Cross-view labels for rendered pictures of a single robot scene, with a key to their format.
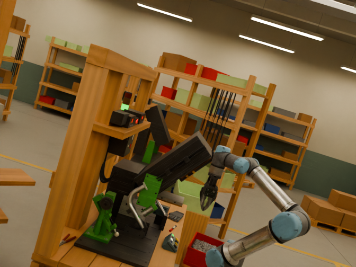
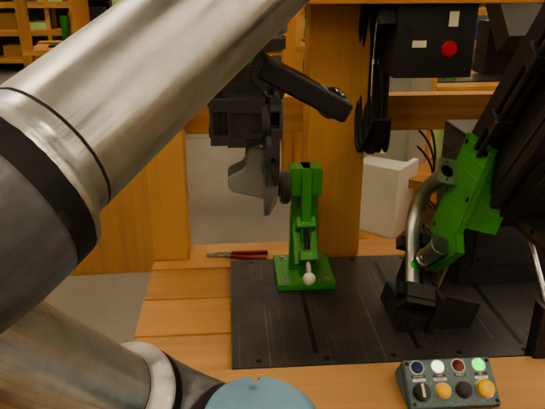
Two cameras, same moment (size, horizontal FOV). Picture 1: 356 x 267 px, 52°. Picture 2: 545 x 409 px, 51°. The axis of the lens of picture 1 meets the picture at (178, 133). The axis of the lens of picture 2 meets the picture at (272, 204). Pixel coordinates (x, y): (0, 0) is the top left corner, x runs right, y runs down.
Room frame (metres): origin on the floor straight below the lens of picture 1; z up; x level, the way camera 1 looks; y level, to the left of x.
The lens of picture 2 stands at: (1.82, -0.90, 1.55)
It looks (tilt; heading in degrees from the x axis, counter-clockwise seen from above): 22 degrees down; 83
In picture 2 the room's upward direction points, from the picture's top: straight up
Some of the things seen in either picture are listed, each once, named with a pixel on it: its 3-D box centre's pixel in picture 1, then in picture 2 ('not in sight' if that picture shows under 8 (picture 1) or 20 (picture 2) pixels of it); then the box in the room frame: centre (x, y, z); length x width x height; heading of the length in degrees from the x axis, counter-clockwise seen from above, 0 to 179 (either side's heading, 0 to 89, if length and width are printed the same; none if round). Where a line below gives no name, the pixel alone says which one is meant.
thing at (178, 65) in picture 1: (187, 135); not in sight; (5.75, -0.15, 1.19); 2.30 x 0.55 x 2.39; 40
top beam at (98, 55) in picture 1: (132, 68); not in sight; (2.44, 0.42, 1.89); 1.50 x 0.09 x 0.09; 177
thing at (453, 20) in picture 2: (121, 141); (426, 38); (2.32, 0.33, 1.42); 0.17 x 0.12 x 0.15; 177
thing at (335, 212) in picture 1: (334, 210); not in sight; (7.72, -3.71, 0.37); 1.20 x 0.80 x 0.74; 97
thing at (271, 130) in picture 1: (251, 137); not in sight; (10.79, -2.10, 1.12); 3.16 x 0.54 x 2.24; 89
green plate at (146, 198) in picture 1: (150, 189); (477, 191); (2.34, 0.06, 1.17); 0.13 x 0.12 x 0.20; 177
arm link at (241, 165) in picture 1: (238, 163); not in sight; (1.84, -0.34, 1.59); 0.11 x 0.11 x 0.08; 50
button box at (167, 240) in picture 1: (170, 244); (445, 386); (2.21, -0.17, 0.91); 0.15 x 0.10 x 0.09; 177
